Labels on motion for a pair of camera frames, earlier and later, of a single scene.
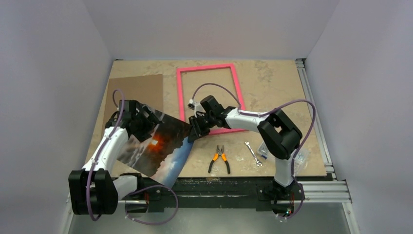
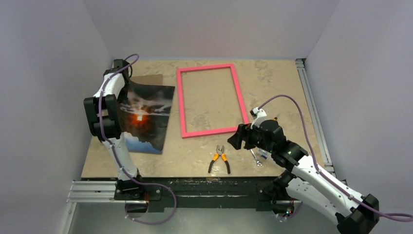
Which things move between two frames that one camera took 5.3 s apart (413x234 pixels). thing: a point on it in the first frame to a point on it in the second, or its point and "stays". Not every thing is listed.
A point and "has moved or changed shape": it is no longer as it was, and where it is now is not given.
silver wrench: x=257 y=162 stays
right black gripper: x=199 y=126 to x=244 y=136
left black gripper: x=151 y=121 to x=123 y=97
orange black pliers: x=218 y=153 stays
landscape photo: x=160 y=156 has moved or changed shape
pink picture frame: x=223 y=131 to x=185 y=135
